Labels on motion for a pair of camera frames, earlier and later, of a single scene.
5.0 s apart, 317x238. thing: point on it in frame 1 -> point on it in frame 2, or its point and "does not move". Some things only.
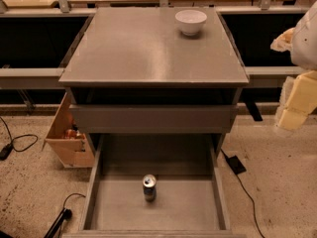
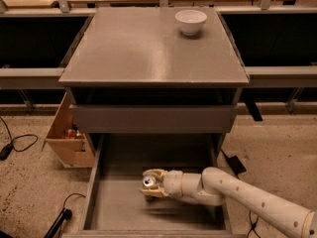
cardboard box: (68, 145) does not move
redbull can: (150, 187) does not move
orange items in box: (74, 134) does not move
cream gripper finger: (283, 43) -> (158, 173)
